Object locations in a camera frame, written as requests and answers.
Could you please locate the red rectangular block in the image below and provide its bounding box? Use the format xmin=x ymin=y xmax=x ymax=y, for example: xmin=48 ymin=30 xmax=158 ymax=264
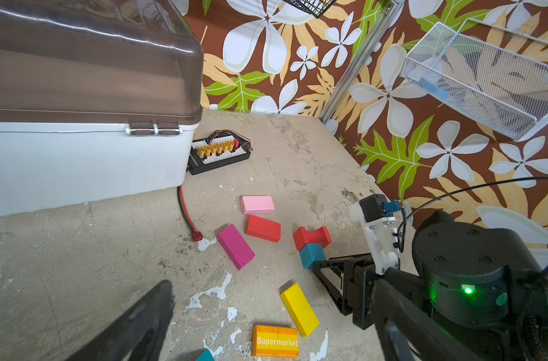
xmin=245 ymin=215 xmax=282 ymax=243

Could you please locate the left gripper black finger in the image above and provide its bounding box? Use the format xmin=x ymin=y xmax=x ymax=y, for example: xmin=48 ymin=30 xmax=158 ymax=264
xmin=313 ymin=254 xmax=373 ymax=316

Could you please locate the red black cable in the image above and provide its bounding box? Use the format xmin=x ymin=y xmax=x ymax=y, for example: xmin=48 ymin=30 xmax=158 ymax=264
xmin=176 ymin=184 xmax=205 ymax=242

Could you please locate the teal arch block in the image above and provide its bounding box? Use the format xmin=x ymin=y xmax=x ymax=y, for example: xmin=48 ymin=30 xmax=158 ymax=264
xmin=196 ymin=348 xmax=215 ymax=361

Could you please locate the black wire basket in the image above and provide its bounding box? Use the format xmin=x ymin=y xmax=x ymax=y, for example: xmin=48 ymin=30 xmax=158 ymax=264
xmin=284 ymin=0 xmax=337 ymax=19

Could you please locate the light pink block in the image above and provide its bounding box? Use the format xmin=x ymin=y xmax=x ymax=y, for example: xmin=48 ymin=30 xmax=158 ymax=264
xmin=241 ymin=196 xmax=275 ymax=215

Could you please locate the white box brown lid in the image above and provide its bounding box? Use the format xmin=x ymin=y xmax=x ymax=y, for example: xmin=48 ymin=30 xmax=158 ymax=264
xmin=0 ymin=1 xmax=203 ymax=217

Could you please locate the white wire basket right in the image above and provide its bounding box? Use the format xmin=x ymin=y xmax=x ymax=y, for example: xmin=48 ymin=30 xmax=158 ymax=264
xmin=401 ymin=23 xmax=548 ymax=141

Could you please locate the teal cube block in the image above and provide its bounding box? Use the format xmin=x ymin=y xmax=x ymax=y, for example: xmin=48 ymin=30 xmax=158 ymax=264
xmin=300 ymin=244 xmax=327 ymax=269

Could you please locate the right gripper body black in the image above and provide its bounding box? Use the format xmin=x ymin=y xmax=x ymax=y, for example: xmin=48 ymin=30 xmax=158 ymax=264
xmin=343 ymin=259 xmax=419 ymax=329

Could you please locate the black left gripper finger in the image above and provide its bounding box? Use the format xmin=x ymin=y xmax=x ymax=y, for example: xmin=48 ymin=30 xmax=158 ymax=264
xmin=371 ymin=280 xmax=480 ymax=360
xmin=69 ymin=280 xmax=175 ymax=360

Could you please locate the orange supermarket block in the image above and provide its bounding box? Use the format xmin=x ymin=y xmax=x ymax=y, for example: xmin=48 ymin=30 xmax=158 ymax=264
xmin=251 ymin=325 xmax=300 ymax=359

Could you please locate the yellow rectangular block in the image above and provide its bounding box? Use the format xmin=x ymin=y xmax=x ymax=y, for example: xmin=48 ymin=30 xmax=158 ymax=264
xmin=281 ymin=284 xmax=320 ymax=338

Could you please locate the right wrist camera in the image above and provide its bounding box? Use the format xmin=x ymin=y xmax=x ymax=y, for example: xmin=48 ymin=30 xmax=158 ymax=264
xmin=349 ymin=194 xmax=401 ymax=275

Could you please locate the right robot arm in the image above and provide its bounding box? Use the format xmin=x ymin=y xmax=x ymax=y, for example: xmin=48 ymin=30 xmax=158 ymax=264
xmin=313 ymin=211 xmax=548 ymax=360

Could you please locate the red notched block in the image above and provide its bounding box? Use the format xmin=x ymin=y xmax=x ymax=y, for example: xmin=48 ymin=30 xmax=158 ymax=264
xmin=293 ymin=227 xmax=333 ymax=251

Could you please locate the magenta rectangular block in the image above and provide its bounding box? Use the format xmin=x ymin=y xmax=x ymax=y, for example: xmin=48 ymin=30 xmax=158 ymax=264
xmin=217 ymin=224 xmax=255 ymax=270

